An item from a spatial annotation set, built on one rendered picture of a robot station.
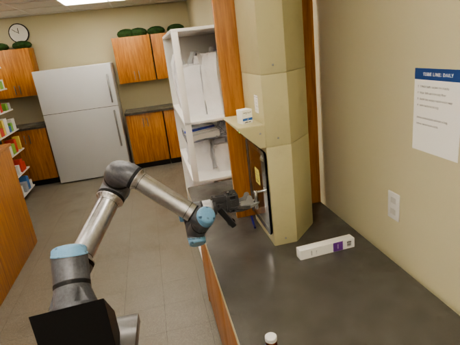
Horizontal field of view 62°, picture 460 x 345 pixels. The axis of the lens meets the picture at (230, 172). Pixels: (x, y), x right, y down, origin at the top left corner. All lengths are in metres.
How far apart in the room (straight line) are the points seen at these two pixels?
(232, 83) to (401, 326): 1.26
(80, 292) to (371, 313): 0.95
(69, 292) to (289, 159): 0.99
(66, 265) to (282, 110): 0.99
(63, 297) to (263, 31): 1.17
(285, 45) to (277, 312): 1.01
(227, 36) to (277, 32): 0.39
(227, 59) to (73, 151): 5.00
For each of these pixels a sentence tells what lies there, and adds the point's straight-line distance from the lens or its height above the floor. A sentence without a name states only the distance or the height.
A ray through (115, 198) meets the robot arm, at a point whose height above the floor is 1.30.
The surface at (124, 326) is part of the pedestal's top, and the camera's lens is 1.51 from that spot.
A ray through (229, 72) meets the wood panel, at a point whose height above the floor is 1.71.
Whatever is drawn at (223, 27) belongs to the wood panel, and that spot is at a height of 1.92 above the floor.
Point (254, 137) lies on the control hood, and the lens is 1.61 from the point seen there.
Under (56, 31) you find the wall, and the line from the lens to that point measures 7.21.
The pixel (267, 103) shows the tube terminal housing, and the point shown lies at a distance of 1.60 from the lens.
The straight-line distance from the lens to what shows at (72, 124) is 6.57.
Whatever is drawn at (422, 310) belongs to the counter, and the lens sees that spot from 1.49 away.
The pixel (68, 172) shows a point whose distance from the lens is 6.77.
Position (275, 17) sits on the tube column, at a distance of 1.60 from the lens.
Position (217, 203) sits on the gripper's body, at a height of 1.18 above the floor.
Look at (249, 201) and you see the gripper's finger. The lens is 1.71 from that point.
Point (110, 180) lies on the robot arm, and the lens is 1.59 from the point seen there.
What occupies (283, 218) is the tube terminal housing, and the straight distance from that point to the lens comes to 1.76.
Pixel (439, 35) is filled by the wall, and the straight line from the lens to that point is 1.37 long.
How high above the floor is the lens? 1.84
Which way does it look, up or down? 18 degrees down
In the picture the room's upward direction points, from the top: 7 degrees counter-clockwise
